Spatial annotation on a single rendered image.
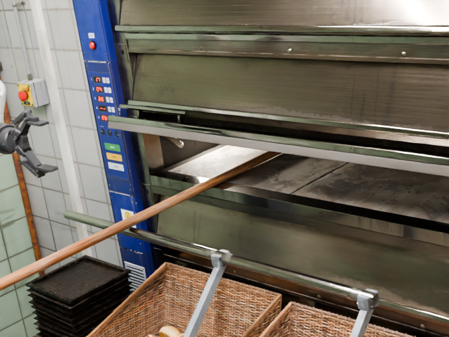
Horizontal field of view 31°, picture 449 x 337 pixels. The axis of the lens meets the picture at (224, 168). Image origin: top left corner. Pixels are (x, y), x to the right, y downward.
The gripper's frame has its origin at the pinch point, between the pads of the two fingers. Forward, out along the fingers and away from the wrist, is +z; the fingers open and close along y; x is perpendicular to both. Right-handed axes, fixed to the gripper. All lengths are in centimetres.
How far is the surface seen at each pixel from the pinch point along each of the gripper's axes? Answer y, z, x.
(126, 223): 28.9, 7.4, -16.8
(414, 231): 32, 83, -55
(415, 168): 8, 94, -41
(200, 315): 45, 45, -8
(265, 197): 31, 30, -55
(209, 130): 5.0, 23.6, -41.1
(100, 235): 28.9, 7.3, -6.8
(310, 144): 5, 62, -41
